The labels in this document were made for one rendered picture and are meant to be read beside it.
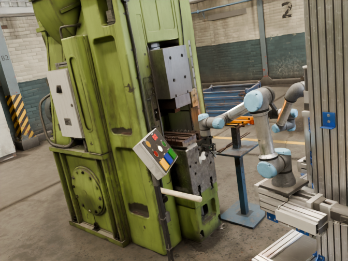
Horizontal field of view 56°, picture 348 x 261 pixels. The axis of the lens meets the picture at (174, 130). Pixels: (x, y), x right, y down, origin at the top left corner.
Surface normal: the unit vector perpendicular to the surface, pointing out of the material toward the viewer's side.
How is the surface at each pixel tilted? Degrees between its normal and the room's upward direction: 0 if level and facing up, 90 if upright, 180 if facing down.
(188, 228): 89
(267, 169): 97
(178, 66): 90
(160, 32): 90
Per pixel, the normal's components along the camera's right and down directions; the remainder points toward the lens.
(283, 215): -0.80, 0.28
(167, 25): 0.76, 0.05
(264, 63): -0.62, 0.30
